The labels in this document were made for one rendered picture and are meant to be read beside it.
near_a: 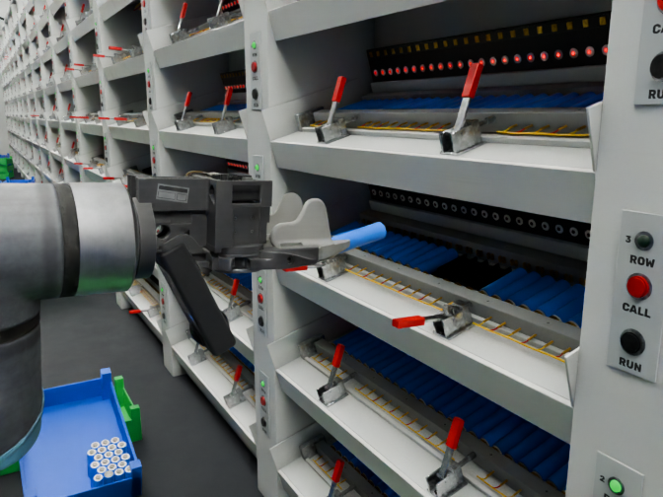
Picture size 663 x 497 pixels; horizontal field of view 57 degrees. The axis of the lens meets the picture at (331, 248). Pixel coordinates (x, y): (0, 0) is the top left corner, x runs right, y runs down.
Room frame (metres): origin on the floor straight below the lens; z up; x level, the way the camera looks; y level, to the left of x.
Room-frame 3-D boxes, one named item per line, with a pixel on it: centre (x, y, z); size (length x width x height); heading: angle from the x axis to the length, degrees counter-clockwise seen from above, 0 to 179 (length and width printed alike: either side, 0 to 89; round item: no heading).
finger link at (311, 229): (0.57, 0.02, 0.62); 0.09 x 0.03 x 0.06; 117
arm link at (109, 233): (0.49, 0.19, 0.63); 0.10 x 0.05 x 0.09; 32
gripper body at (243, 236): (0.53, 0.12, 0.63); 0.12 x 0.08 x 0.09; 122
